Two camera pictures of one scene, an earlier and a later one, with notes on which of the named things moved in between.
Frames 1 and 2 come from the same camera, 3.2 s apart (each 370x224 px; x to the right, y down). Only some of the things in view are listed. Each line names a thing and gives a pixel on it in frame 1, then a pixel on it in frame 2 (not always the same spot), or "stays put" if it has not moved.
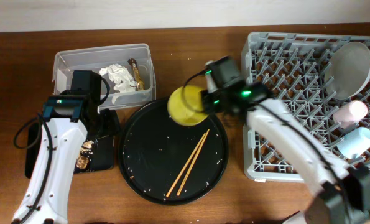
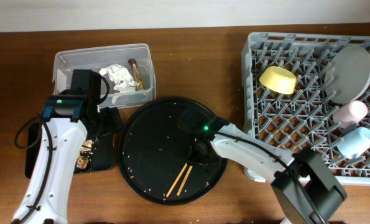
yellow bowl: [185, 105] to [279, 79]
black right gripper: [208, 106] to [193, 157]
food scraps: [86, 150] stays put
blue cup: [354, 145] stays put
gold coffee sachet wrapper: [140, 85] stays put
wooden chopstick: [192, 164] stays put
